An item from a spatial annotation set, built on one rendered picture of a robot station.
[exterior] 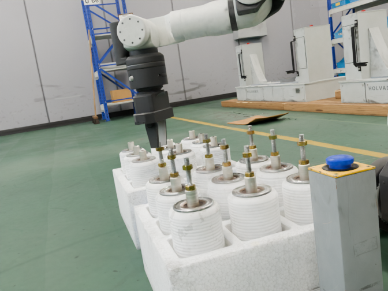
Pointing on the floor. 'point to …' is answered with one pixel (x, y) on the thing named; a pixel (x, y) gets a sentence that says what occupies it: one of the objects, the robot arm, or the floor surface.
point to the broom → (93, 85)
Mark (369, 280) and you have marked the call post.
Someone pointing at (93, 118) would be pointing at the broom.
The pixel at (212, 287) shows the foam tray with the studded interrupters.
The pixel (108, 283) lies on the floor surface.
